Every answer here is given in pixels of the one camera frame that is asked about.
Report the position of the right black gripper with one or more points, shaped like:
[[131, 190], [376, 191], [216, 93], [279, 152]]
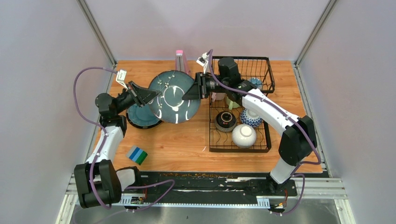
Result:
[[198, 89]]

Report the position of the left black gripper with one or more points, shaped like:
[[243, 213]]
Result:
[[140, 95]]

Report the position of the pink mug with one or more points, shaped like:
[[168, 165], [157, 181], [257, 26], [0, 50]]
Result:
[[217, 96]]

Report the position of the dark blue floral plate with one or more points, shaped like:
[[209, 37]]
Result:
[[169, 105]]

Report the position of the pink metronome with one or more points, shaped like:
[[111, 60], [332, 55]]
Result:
[[181, 62]]

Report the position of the green handled cream mug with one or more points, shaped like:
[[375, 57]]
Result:
[[231, 104]]

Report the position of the black gold patterned bowl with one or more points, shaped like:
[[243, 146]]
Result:
[[225, 121]]

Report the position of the black wire dish rack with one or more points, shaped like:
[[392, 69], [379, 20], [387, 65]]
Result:
[[220, 142]]

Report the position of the red patterned bowl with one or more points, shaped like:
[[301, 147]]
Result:
[[250, 118]]

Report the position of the blue mug yellow inside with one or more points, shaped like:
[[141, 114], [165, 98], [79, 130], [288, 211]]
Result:
[[257, 82]]

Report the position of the white patterned bowl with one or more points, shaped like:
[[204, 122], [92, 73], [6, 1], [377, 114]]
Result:
[[244, 136]]

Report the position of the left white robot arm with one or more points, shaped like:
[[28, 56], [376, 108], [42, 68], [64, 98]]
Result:
[[97, 181]]

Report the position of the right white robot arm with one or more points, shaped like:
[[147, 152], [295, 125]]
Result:
[[298, 137]]

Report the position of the teal middle plate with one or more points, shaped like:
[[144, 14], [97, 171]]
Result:
[[138, 109]]

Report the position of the black bottom plate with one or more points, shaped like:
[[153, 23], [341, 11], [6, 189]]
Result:
[[142, 120]]

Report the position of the blue green striped block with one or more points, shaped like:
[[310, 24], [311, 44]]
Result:
[[137, 155]]

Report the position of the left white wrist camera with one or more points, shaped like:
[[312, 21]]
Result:
[[120, 78]]

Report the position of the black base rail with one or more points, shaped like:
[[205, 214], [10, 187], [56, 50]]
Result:
[[207, 188]]

